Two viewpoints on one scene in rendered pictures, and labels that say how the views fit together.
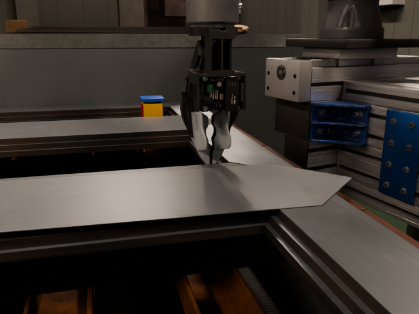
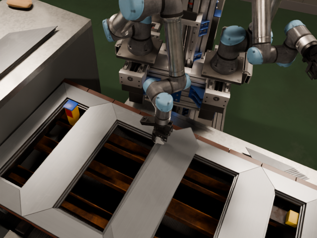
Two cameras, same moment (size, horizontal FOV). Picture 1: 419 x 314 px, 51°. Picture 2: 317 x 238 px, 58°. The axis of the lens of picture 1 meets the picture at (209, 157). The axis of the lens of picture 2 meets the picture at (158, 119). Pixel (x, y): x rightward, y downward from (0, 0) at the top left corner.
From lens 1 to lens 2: 1.30 m
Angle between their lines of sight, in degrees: 57
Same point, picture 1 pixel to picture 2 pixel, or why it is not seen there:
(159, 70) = (44, 79)
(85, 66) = (15, 104)
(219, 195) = (180, 157)
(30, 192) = (147, 189)
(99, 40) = (17, 88)
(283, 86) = (132, 83)
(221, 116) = not seen: hidden behind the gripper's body
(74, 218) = (171, 188)
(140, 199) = (170, 171)
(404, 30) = not seen: outside the picture
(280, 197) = (190, 148)
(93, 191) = (157, 177)
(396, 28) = not seen: outside the picture
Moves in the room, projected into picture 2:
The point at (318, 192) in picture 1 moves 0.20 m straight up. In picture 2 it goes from (193, 140) to (200, 118)
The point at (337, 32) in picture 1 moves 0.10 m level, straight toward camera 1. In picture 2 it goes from (142, 53) to (152, 63)
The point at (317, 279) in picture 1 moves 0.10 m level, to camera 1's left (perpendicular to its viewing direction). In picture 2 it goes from (214, 166) to (203, 180)
